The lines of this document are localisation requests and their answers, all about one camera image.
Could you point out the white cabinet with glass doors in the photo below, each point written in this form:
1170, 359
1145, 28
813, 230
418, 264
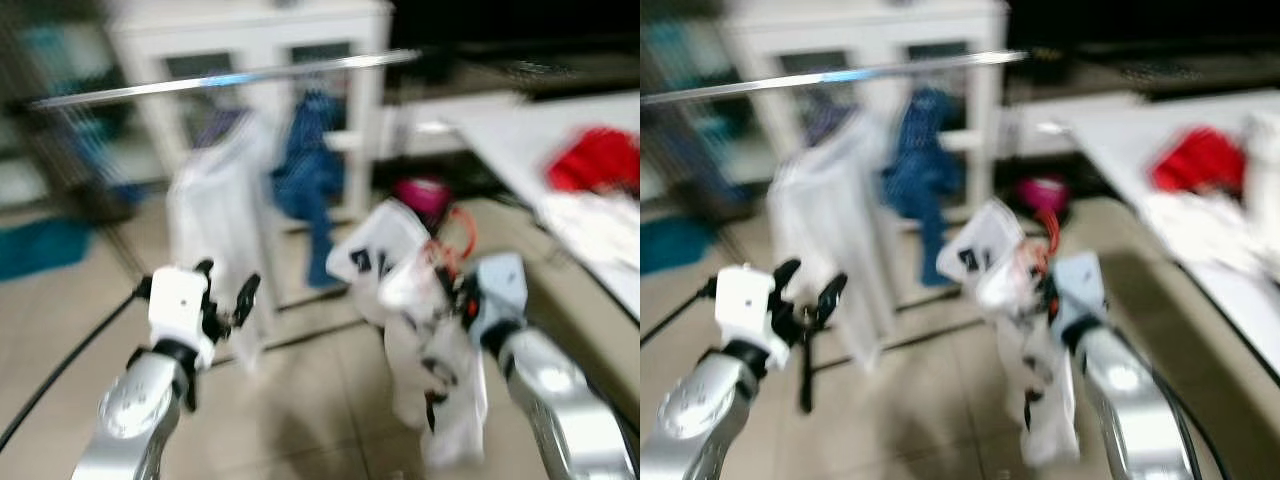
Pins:
250, 25
860, 25

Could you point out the magenta plastic object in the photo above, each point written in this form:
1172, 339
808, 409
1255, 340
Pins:
1043, 192
422, 195

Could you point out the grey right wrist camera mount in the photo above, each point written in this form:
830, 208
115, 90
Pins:
1080, 285
500, 285

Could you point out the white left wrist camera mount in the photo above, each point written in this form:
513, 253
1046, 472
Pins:
178, 305
745, 305

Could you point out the white hanging garment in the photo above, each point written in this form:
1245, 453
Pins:
220, 220
830, 220

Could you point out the white crumpled garment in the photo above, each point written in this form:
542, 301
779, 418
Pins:
600, 230
1200, 235

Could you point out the metal clothes rack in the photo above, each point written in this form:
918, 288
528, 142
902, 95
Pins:
840, 77
220, 80

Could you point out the red plastic hanger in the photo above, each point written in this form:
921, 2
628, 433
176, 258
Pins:
1050, 235
472, 235

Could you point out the white printed garment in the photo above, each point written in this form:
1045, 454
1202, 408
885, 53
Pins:
1050, 420
440, 400

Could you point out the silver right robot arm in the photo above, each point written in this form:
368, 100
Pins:
560, 400
1130, 400

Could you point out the red garment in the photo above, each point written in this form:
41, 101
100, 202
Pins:
1200, 160
600, 160

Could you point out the purple plastic hanger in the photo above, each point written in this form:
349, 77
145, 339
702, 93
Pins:
222, 125
832, 122

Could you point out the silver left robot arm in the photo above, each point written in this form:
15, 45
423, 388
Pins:
130, 410
700, 420

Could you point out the blue denim garment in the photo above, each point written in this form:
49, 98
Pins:
925, 170
310, 170

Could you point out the teal floor mat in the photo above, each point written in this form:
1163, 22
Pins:
668, 245
40, 250

